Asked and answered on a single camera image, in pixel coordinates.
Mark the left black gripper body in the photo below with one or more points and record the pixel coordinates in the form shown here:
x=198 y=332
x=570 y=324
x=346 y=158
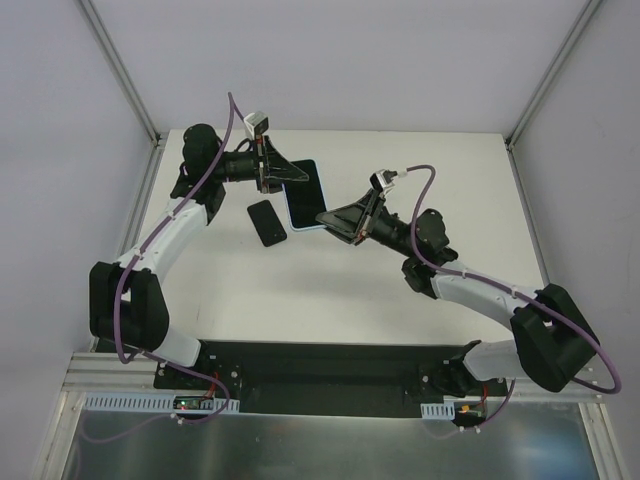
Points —
x=265 y=165

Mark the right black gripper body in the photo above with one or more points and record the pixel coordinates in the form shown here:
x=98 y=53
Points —
x=370 y=216

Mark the blue-cased smartphone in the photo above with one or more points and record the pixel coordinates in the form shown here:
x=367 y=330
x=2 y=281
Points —
x=305 y=200

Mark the black phone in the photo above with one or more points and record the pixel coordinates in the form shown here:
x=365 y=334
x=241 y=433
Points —
x=267 y=223

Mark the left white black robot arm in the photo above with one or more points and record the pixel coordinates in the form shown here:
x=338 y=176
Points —
x=126 y=303

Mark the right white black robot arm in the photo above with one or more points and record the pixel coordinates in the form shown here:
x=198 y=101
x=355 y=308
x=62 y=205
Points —
x=551 y=340

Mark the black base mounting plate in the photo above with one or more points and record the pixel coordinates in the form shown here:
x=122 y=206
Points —
x=385 y=381

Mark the shiny metal front panel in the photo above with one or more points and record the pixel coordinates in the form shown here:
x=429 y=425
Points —
x=525 y=441

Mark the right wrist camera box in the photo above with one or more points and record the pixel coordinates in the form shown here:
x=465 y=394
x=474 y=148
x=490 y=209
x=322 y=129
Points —
x=382 y=181

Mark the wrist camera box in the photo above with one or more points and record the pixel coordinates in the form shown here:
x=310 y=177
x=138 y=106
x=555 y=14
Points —
x=256 y=124
x=382 y=181

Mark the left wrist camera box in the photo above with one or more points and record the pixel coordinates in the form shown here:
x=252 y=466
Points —
x=256 y=124

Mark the right aluminium frame post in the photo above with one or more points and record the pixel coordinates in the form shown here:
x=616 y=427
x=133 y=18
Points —
x=554 y=69

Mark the aluminium frame post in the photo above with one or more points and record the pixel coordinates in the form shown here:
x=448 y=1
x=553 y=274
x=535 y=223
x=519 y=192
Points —
x=554 y=69
x=120 y=72

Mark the right white cable duct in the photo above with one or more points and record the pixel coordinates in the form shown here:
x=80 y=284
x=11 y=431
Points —
x=444 y=411

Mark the white cable duct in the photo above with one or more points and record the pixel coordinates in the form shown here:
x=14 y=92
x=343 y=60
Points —
x=158 y=403
x=444 y=411

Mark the left aluminium frame post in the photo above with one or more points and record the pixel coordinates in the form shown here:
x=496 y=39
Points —
x=120 y=72

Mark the aluminium front rail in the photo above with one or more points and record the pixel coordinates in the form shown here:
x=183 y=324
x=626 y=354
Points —
x=104 y=371

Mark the left white cable duct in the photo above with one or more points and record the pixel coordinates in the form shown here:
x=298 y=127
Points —
x=158 y=403

